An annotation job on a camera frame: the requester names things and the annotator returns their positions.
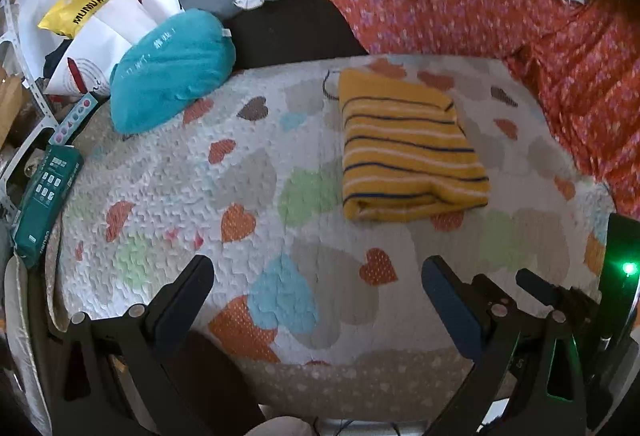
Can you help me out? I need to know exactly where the teal pillow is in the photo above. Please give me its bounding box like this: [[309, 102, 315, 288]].
[[109, 8, 237, 134]]

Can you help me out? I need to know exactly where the red floral blanket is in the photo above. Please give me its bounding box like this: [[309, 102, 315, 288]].
[[320, 0, 640, 219]]

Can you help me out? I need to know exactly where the white slotted metal rack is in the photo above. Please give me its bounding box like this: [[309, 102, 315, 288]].
[[0, 1, 56, 197]]

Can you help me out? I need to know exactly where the yellow striped knit garment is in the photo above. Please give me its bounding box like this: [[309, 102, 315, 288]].
[[338, 68, 491, 223]]

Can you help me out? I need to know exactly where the pale strip with coloured dots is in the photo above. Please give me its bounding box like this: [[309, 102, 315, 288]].
[[50, 96, 96, 146]]

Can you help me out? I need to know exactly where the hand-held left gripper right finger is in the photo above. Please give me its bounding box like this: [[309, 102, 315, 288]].
[[421, 255, 587, 436]]

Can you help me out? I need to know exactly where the black cloth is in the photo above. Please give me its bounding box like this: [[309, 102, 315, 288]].
[[222, 0, 371, 73]]

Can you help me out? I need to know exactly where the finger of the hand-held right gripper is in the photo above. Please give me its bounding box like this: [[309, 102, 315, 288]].
[[516, 267, 601, 317]]

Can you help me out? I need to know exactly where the white paper bag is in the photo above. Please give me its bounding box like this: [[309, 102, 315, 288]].
[[45, 0, 161, 99]]

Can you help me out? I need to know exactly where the white heart-patterned quilt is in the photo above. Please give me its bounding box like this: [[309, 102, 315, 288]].
[[45, 55, 621, 409]]

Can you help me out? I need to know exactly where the brown cardboard box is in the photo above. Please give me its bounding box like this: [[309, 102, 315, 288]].
[[0, 66, 26, 147]]

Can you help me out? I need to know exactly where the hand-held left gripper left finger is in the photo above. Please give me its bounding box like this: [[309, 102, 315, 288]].
[[48, 255, 216, 436]]

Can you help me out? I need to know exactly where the yellow plastic bag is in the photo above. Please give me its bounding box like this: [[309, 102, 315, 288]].
[[39, 0, 118, 38]]

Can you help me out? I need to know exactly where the green cardboard box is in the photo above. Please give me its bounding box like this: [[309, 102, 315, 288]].
[[12, 145, 85, 267]]

